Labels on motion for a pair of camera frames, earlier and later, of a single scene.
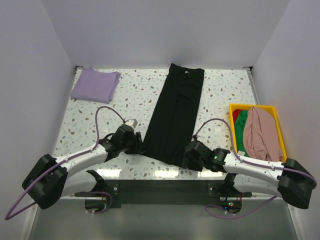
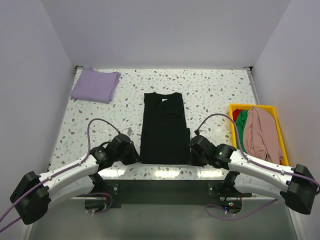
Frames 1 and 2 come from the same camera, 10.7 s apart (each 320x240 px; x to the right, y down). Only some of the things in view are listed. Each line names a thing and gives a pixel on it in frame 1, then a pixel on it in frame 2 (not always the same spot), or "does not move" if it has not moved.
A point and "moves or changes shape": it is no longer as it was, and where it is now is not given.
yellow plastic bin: x=234 y=106 does not move
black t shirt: x=175 y=122 moves or changes shape
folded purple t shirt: x=95 y=86 does not move
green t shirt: x=240 y=122 does not move
